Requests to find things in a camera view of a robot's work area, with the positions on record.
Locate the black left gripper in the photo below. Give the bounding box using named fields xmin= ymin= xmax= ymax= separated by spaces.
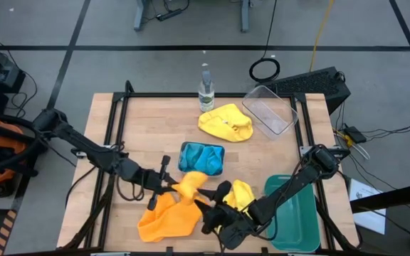
xmin=139 ymin=154 xmax=179 ymax=211

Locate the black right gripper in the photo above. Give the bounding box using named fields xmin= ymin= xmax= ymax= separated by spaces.
xmin=194 ymin=180 xmax=263 ymax=250

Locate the teal blue microfiber towel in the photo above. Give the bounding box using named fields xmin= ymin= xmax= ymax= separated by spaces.
xmin=179 ymin=142 xmax=206 ymax=172

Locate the light blue microfiber towel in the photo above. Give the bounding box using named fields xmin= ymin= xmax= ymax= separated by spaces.
xmin=194 ymin=144 xmax=224 ymax=176

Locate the yellow microfiber towel white label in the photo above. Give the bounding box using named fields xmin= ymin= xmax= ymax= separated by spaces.
xmin=197 ymin=102 xmax=254 ymax=143

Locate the green plastic basket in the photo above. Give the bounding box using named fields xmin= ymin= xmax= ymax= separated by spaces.
xmin=263 ymin=174 xmax=322 ymax=253

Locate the clear plastic bin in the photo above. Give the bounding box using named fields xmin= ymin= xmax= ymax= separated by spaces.
xmin=241 ymin=84 xmax=299 ymax=141

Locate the black computer tower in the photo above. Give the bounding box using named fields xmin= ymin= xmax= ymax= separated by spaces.
xmin=256 ymin=66 xmax=352 ymax=115

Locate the white paper sheet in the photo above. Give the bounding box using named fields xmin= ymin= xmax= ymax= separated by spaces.
xmin=348 ymin=177 xmax=387 ymax=235

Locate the black power adapter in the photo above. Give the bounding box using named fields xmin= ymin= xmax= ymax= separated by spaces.
xmin=343 ymin=126 xmax=368 ymax=144

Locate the black power strip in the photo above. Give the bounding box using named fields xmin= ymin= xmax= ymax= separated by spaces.
xmin=156 ymin=9 xmax=184 ymax=22

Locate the orange and black vacuum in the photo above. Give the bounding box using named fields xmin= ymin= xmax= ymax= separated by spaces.
xmin=0 ymin=112 xmax=44 ymax=198

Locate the grey desk leg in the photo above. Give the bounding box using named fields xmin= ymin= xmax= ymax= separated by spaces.
xmin=133 ymin=0 xmax=148 ymax=32
xmin=239 ymin=0 xmax=251 ymax=33

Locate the black metal table frame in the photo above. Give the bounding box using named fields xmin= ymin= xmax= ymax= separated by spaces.
xmin=61 ymin=80 xmax=361 ymax=256

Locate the coiled black cable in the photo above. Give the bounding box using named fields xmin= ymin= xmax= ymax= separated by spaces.
xmin=248 ymin=0 xmax=281 ymax=83

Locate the yellow cable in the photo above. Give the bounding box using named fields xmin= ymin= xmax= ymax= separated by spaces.
xmin=309 ymin=0 xmax=335 ymax=72

